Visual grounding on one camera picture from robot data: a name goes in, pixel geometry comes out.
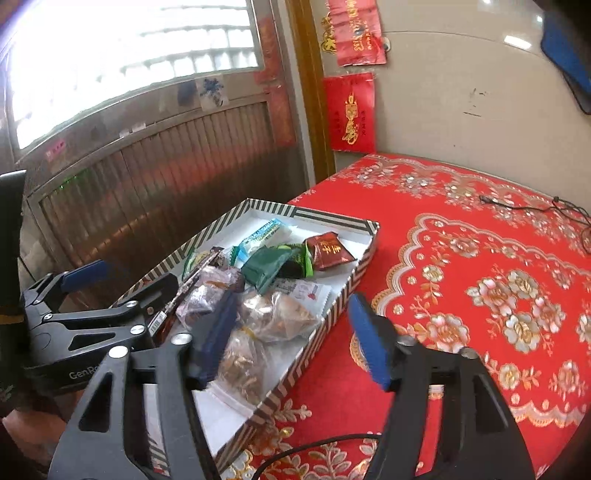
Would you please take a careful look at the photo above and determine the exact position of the red floral tablecloth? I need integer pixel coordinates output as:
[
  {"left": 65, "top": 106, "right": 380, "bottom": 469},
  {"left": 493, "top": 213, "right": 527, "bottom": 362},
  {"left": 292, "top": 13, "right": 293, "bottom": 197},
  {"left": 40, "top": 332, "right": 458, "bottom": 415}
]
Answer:
[{"left": 222, "top": 154, "right": 591, "bottom": 480}]

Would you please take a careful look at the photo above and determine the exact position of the striped cardboard box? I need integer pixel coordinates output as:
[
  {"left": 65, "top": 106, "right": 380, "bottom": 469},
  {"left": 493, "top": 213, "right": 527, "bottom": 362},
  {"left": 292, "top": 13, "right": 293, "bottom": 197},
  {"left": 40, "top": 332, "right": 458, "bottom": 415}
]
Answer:
[{"left": 108, "top": 198, "right": 380, "bottom": 476}]

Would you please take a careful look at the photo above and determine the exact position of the large clear zip bag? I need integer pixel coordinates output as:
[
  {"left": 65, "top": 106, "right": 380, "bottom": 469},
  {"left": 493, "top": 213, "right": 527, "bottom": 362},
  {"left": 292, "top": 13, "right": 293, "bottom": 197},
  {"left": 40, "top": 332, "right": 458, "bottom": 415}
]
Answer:
[{"left": 217, "top": 330, "right": 273, "bottom": 404}]

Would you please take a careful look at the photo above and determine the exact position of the clear bag of purple pieces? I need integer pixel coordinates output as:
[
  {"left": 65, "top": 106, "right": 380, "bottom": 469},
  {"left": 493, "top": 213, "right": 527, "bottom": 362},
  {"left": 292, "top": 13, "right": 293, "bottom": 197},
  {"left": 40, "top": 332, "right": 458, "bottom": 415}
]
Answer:
[{"left": 178, "top": 265, "right": 245, "bottom": 330}]

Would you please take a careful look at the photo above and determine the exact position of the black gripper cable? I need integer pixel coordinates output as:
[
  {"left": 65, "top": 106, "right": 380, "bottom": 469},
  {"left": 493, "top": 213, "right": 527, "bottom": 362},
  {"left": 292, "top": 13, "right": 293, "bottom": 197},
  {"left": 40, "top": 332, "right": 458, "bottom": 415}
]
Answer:
[{"left": 254, "top": 433, "right": 385, "bottom": 480}]

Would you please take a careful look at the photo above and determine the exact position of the red-brown packet with gold print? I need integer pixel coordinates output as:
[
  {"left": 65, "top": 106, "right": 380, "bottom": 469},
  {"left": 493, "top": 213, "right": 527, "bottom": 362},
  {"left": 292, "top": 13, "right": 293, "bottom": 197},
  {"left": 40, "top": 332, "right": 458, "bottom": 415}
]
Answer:
[{"left": 302, "top": 233, "right": 357, "bottom": 272}]

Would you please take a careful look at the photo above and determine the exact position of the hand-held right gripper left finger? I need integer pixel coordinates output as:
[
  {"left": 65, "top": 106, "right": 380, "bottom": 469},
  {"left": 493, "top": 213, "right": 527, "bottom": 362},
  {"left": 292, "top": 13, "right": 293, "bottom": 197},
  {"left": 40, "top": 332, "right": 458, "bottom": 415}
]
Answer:
[{"left": 46, "top": 288, "right": 241, "bottom": 480}]

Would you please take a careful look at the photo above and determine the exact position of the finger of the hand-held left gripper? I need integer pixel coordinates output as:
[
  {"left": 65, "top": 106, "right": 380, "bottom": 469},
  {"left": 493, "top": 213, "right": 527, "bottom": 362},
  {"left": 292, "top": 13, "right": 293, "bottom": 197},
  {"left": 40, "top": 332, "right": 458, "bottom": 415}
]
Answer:
[
  {"left": 21, "top": 259, "right": 110, "bottom": 320},
  {"left": 41, "top": 272, "right": 182, "bottom": 346}
]

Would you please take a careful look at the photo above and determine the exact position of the black power cord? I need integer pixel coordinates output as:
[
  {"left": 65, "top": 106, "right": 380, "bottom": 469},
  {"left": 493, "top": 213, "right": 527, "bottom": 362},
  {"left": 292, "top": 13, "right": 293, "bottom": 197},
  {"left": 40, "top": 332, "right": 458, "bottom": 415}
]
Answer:
[{"left": 551, "top": 198, "right": 591, "bottom": 254}]

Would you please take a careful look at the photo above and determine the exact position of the red paper door strip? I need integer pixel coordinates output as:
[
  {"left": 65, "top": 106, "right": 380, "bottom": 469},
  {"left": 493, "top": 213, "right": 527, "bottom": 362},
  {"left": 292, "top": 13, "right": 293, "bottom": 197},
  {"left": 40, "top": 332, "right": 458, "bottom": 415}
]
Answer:
[{"left": 256, "top": 14, "right": 296, "bottom": 148}]

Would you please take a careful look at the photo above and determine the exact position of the red paper with gold print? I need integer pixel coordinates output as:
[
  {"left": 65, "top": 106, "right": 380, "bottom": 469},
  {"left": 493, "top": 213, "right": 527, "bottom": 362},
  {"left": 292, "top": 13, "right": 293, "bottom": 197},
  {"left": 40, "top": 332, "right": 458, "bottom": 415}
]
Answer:
[{"left": 322, "top": 73, "right": 377, "bottom": 153}]

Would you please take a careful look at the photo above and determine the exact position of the brown metal door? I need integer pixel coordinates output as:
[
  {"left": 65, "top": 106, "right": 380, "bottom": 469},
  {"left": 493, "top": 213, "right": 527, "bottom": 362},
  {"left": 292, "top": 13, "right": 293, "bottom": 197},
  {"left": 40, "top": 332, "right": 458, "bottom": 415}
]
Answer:
[{"left": 0, "top": 99, "right": 310, "bottom": 315}]

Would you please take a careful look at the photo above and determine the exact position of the blue and white door sticker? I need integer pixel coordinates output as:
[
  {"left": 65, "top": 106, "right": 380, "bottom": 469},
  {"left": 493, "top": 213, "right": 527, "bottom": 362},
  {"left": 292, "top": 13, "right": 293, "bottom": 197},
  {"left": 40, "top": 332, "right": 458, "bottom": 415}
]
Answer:
[{"left": 198, "top": 76, "right": 227, "bottom": 109}]

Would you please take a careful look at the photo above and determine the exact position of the white packet with blue ends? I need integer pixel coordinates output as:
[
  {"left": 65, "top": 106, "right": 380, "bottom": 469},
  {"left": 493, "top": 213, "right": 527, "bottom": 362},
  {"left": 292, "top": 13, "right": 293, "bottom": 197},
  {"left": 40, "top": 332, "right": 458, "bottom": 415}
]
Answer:
[{"left": 237, "top": 218, "right": 283, "bottom": 256}]

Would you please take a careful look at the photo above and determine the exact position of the crumpled red wall paper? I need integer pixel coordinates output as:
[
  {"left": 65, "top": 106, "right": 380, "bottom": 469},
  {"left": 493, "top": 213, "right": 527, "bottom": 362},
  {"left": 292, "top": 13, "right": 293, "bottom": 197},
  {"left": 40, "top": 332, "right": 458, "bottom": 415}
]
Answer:
[{"left": 321, "top": 0, "right": 386, "bottom": 68}]

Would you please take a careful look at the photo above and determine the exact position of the dark brown bar packet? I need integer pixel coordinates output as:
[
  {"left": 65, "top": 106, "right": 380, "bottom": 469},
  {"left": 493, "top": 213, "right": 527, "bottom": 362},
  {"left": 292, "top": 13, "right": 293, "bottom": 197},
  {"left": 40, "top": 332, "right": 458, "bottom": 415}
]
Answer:
[{"left": 148, "top": 247, "right": 227, "bottom": 344}]

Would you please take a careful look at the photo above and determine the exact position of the green and black snack packet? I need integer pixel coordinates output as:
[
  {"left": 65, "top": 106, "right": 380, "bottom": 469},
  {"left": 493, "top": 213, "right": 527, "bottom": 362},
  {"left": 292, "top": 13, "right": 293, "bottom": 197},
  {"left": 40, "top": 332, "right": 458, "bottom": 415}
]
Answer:
[{"left": 277, "top": 242, "right": 315, "bottom": 280}]

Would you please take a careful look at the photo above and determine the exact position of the golden wooden door frame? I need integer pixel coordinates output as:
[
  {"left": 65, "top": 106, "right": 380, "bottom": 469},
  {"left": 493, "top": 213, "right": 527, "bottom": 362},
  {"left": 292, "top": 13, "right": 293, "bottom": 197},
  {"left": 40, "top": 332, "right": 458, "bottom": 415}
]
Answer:
[{"left": 286, "top": 0, "right": 338, "bottom": 185}]

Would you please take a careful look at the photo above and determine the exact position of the dark green packet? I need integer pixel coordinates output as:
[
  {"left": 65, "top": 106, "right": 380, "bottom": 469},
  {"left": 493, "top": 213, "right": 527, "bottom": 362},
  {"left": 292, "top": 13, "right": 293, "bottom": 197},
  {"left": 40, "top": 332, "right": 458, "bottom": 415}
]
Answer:
[{"left": 241, "top": 246, "right": 296, "bottom": 296}]

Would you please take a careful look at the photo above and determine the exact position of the green and brown snack packet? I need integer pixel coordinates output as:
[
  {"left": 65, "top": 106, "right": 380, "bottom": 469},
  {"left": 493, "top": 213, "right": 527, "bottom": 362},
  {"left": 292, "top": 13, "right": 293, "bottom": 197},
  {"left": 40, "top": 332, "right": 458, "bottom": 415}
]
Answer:
[{"left": 181, "top": 249, "right": 218, "bottom": 280}]

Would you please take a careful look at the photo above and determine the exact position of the thin black charging cable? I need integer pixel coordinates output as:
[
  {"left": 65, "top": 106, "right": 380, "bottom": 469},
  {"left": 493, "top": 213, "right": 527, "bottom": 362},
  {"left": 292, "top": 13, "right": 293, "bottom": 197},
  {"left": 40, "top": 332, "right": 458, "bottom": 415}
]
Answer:
[{"left": 479, "top": 194, "right": 591, "bottom": 219}]

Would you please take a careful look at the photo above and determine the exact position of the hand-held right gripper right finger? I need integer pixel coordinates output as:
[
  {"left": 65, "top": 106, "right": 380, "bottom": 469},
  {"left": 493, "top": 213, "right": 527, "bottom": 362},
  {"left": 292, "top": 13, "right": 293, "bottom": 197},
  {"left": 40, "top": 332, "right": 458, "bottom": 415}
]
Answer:
[{"left": 346, "top": 293, "right": 536, "bottom": 480}]

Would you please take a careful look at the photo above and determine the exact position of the window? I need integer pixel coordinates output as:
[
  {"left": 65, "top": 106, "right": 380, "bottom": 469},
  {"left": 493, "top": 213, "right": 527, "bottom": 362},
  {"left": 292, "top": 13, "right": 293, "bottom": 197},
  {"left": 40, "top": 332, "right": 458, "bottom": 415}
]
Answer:
[{"left": 9, "top": 0, "right": 264, "bottom": 148}]

